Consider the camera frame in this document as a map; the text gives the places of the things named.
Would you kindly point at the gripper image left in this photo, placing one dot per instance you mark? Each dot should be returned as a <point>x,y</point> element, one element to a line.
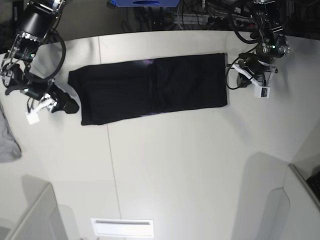
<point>41,91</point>

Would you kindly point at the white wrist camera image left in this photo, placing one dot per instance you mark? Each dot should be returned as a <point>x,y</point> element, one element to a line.
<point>32,118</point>

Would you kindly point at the black T-shirt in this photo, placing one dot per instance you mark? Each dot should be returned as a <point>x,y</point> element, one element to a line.
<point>125,90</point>

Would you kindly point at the blue box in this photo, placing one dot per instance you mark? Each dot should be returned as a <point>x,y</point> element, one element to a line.
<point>145,3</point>

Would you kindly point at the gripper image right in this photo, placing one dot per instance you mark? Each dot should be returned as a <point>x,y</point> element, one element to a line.
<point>251,71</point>

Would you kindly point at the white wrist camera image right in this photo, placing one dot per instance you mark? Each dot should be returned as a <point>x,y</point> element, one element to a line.
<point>262,91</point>

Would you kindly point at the white bin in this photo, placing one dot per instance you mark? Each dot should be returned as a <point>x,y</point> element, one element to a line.
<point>40,221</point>
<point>292,212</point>

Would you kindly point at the white bin right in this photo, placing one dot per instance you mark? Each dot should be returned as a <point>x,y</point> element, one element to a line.
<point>292,212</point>

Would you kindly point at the white bin left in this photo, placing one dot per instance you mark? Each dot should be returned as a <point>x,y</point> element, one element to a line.
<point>40,221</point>

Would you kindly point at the grey cloth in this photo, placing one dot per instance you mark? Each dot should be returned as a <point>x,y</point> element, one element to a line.
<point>10,150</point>

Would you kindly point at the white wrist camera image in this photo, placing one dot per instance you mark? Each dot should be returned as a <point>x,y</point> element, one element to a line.
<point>262,91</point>
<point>32,118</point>

